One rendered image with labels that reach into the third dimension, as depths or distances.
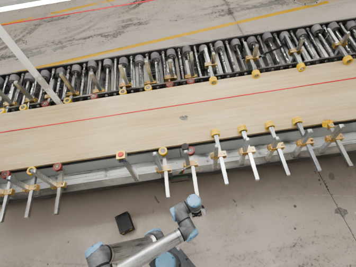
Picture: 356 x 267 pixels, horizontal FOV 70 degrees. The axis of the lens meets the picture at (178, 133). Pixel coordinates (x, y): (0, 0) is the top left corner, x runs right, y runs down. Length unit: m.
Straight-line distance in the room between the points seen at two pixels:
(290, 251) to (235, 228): 0.58
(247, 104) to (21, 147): 2.28
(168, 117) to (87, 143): 0.82
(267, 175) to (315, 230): 0.74
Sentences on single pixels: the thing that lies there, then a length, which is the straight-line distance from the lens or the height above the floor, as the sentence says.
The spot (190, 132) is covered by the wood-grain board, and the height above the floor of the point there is 0.90.
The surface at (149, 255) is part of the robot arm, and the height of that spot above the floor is 1.32.
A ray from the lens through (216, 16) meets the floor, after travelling 5.23.
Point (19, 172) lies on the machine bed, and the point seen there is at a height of 0.79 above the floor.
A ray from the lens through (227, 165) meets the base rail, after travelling 2.47.
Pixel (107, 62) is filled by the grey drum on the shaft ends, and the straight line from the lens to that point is 3.33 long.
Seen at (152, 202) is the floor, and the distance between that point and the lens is 3.13.
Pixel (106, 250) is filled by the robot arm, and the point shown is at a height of 1.31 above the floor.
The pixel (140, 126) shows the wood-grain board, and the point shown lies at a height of 0.90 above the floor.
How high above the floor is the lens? 2.95
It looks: 58 degrees down
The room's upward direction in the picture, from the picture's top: 11 degrees counter-clockwise
